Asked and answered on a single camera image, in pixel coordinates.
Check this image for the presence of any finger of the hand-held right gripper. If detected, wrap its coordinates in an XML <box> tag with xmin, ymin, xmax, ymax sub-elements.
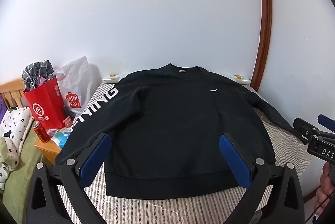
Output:
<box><xmin>292</xmin><ymin>117</ymin><xmax>318</xmax><ymax>146</ymax></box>
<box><xmin>317</xmin><ymin>114</ymin><xmax>335</xmax><ymax>133</ymax></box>

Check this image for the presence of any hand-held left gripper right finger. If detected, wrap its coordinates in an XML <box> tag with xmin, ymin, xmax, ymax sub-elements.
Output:
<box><xmin>218</xmin><ymin>132</ymin><xmax>305</xmax><ymax>224</ymax></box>

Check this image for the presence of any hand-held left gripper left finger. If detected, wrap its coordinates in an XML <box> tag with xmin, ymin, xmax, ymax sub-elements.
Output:
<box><xmin>26</xmin><ymin>132</ymin><xmax>113</xmax><ymax>224</ymax></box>

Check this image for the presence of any black sweatshirt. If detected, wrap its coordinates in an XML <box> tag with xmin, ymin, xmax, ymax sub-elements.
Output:
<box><xmin>54</xmin><ymin>63</ymin><xmax>308</xmax><ymax>199</ymax></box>

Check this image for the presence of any person's right hand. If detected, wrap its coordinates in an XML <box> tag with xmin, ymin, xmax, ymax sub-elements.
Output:
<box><xmin>315</xmin><ymin>163</ymin><xmax>335</xmax><ymax>216</ymax></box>

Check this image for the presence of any small blue box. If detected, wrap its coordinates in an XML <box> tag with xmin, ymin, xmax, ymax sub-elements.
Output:
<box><xmin>58</xmin><ymin>131</ymin><xmax>71</xmax><ymax>150</ymax></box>

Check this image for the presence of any wooden nightstand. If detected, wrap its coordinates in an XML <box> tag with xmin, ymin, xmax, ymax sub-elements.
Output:
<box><xmin>33</xmin><ymin>119</ymin><xmax>71</xmax><ymax>165</ymax></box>

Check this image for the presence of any red drink can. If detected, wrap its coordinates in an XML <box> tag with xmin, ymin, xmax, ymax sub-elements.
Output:
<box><xmin>33</xmin><ymin>120</ymin><xmax>50</xmax><ymax>144</ymax></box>

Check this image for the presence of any red paper bag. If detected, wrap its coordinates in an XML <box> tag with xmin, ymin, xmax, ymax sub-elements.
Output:
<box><xmin>22</xmin><ymin>77</ymin><xmax>69</xmax><ymax>130</ymax></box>

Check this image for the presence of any green blanket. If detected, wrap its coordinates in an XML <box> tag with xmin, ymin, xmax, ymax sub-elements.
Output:
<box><xmin>0</xmin><ymin>122</ymin><xmax>45</xmax><ymax>224</ymax></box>

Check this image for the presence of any striped quilted mat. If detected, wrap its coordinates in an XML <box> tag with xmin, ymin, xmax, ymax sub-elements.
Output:
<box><xmin>56</xmin><ymin>75</ymin><xmax>313</xmax><ymax>224</ymax></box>

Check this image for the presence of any white plastic bag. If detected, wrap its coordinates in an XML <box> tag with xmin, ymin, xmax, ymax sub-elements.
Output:
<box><xmin>54</xmin><ymin>56</ymin><xmax>98</xmax><ymax>117</ymax></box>

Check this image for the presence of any white floral cloth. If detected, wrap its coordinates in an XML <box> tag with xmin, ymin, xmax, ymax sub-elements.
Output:
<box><xmin>0</xmin><ymin>106</ymin><xmax>34</xmax><ymax>190</ymax></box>

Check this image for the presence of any grey checked cloth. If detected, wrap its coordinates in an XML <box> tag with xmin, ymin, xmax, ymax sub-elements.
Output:
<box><xmin>22</xmin><ymin>60</ymin><xmax>56</xmax><ymax>92</ymax></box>

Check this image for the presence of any purple cloth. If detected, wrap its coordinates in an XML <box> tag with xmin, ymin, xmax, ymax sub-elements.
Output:
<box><xmin>0</xmin><ymin>96</ymin><xmax>8</xmax><ymax>122</ymax></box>

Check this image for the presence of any wooden headboard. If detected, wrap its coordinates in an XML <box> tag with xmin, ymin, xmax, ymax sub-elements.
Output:
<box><xmin>0</xmin><ymin>77</ymin><xmax>27</xmax><ymax>109</ymax></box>

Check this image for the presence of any black cable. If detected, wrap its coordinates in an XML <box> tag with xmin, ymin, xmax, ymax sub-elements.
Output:
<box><xmin>305</xmin><ymin>187</ymin><xmax>335</xmax><ymax>224</ymax></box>

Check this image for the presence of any wooden door frame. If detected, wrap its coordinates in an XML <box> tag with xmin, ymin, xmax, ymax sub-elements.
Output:
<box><xmin>253</xmin><ymin>0</ymin><xmax>273</xmax><ymax>92</ymax></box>

